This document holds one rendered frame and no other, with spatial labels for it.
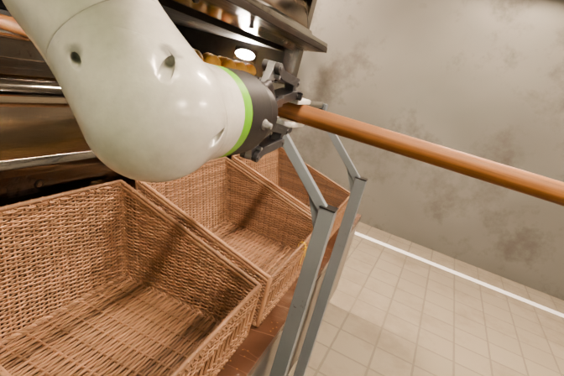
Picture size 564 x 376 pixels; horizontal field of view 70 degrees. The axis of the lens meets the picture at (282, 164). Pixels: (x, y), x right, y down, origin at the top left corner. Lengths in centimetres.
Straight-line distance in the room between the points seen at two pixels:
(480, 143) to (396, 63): 104
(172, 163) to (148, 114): 4
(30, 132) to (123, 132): 70
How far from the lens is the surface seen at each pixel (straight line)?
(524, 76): 402
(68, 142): 104
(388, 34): 409
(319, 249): 105
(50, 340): 105
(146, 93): 29
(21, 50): 94
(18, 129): 97
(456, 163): 61
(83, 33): 32
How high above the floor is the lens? 125
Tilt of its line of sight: 13 degrees down
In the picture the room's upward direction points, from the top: 15 degrees clockwise
